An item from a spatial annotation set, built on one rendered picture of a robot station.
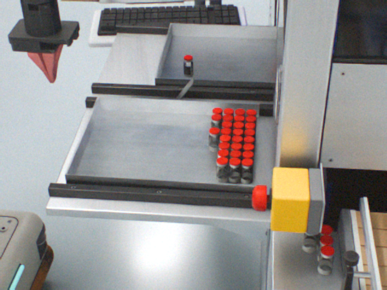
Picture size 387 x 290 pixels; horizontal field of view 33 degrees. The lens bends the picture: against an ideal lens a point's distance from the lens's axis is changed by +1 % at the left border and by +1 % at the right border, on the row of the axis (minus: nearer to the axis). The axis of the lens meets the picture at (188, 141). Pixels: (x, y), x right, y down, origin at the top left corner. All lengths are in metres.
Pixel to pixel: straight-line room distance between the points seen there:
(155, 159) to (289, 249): 0.33
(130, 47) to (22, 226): 0.71
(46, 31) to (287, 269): 0.54
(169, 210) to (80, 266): 1.16
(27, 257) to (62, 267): 0.30
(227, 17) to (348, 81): 0.97
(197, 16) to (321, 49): 1.00
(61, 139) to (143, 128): 1.51
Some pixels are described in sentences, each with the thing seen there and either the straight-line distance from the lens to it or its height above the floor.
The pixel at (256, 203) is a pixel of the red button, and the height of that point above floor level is 1.00.
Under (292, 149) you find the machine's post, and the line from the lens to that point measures 1.02.
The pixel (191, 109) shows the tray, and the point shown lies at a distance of 1.37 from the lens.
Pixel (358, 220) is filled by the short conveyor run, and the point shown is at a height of 0.93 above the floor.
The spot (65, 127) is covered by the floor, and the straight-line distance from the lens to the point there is 2.91.
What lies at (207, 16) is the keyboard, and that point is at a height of 0.82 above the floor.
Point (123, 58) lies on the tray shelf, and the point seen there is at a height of 0.88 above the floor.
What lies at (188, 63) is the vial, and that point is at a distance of 1.49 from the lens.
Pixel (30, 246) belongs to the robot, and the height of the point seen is 0.25.
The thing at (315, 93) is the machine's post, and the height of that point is 1.15.
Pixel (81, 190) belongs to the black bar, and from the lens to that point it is 1.19.
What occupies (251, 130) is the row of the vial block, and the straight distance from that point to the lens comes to 1.26.
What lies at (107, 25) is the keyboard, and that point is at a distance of 1.87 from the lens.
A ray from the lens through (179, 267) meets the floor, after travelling 2.24.
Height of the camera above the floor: 1.67
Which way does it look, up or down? 37 degrees down
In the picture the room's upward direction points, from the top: 2 degrees counter-clockwise
